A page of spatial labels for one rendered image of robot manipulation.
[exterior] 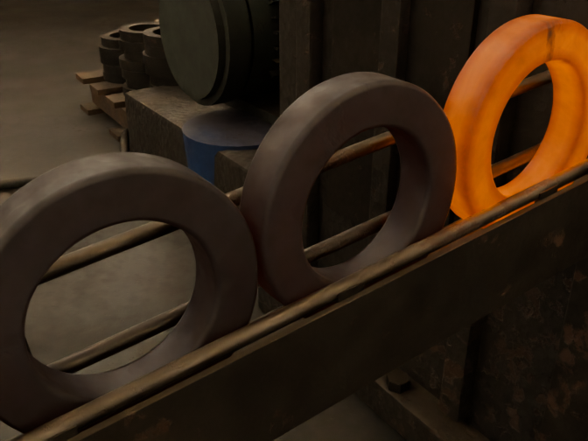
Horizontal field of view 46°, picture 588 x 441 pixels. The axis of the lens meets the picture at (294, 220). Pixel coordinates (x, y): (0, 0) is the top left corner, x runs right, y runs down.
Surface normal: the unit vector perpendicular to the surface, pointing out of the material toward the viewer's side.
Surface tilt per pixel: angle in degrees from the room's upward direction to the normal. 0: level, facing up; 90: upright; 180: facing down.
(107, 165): 1
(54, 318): 0
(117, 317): 0
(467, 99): 65
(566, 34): 90
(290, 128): 41
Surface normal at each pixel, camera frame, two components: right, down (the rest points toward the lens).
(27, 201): -0.40, -0.66
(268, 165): -0.69, -0.25
